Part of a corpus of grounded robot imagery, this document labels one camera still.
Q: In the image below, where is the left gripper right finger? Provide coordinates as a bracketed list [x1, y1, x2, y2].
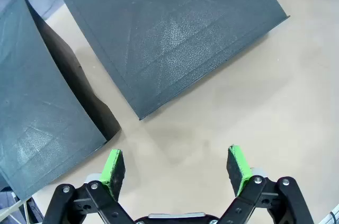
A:
[217, 144, 316, 224]

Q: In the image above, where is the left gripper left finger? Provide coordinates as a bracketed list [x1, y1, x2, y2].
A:
[42, 149, 136, 224]

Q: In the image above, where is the black slanted shoe stand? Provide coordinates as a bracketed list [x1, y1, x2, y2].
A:
[47, 0, 291, 121]
[0, 0, 122, 201]

